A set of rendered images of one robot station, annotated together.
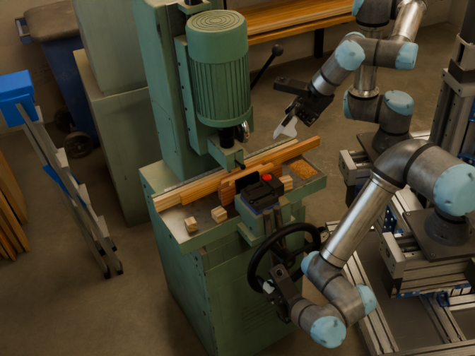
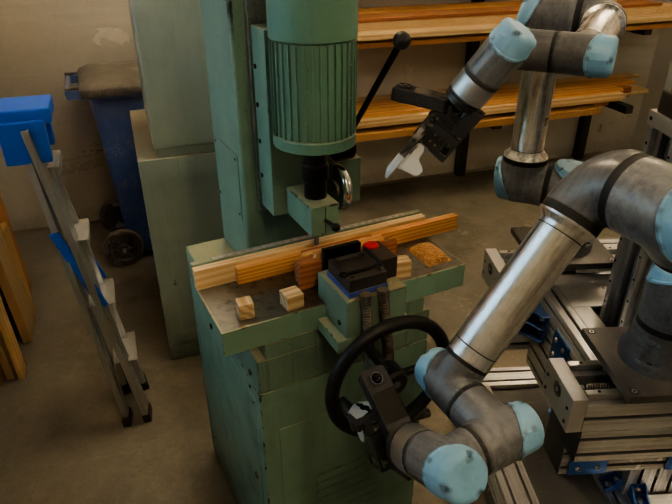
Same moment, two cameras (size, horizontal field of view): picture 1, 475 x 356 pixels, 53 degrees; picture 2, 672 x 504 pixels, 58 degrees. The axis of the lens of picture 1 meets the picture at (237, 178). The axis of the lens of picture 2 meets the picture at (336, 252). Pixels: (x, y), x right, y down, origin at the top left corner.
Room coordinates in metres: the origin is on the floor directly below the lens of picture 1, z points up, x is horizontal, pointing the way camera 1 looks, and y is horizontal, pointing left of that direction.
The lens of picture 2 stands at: (0.08, -0.04, 1.63)
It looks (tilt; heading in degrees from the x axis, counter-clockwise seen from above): 29 degrees down; 1
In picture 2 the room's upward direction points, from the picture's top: straight up
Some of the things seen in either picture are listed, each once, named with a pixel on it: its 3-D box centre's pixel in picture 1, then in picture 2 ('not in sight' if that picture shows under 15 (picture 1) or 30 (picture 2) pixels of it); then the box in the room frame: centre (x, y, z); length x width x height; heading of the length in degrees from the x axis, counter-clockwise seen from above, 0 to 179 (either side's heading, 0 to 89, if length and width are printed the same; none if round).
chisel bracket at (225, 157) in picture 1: (225, 152); (313, 211); (1.34, 0.03, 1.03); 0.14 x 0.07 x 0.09; 28
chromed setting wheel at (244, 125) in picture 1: (239, 128); (338, 187); (1.50, -0.02, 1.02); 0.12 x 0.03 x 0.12; 28
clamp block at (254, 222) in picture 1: (262, 208); (361, 296); (1.16, -0.08, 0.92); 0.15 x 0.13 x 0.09; 118
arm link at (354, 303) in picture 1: (348, 301); (493, 429); (0.73, -0.26, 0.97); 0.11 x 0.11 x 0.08; 27
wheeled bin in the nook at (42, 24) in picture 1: (85, 78); (147, 159); (3.08, 1.00, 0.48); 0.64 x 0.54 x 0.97; 112
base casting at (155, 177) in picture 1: (218, 193); (297, 288); (1.43, 0.08, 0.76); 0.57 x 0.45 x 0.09; 28
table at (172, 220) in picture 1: (249, 204); (342, 294); (1.23, -0.04, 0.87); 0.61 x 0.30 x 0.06; 118
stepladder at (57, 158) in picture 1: (66, 187); (82, 276); (1.77, 0.82, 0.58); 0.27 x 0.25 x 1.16; 111
